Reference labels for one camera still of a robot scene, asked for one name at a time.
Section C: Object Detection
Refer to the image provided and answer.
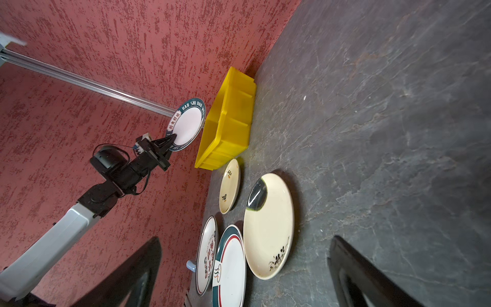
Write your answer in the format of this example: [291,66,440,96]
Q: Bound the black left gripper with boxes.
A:
[90,134,177,194]

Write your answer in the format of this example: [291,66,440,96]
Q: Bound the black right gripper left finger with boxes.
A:
[74,237,162,306]

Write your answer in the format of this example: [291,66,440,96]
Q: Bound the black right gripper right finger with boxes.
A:
[328,235,422,306]

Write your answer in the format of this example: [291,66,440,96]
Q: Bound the green banded HAO SHI plate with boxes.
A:
[166,98,206,152]

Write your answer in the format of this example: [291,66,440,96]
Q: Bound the small cream plate with calligraphy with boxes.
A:
[219,159,240,214]

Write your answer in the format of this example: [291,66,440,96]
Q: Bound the white plate green red rim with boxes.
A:
[212,225,247,306]

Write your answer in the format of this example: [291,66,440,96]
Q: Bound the cream plate with black blotch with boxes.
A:
[243,173,295,280]

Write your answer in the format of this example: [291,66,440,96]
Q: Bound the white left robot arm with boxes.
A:
[1,134,176,302]

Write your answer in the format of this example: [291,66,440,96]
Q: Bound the yellow plastic bin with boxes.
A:
[194,67,257,171]

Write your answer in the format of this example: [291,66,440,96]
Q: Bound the light blue cup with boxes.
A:
[186,260,197,272]

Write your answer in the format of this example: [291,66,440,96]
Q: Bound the white plate red characters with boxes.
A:
[195,216,217,296]

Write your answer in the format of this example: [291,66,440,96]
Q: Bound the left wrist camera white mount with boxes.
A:
[133,133,152,154]

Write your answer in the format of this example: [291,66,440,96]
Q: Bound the silver left corner wall strip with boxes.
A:
[1,47,175,118]

